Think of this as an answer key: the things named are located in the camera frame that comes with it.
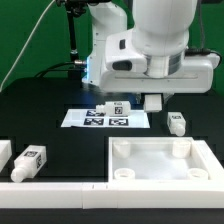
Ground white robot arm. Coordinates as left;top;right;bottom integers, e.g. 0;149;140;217
84;0;219;93

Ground white square table top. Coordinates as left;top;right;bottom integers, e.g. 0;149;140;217
108;137;209;182

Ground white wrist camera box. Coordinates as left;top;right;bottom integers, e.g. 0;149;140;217
104;29;147;73

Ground white cable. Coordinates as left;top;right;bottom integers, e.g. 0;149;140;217
0;0;56;93

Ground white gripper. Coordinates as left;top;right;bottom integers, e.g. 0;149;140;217
99;53;220;94

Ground white U-shaped fence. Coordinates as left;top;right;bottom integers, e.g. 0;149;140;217
0;140;224;209

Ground black cables at base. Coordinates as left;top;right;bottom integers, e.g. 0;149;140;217
34;59;88;80

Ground white marker sheet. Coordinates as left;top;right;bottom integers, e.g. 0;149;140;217
61;109;150;128

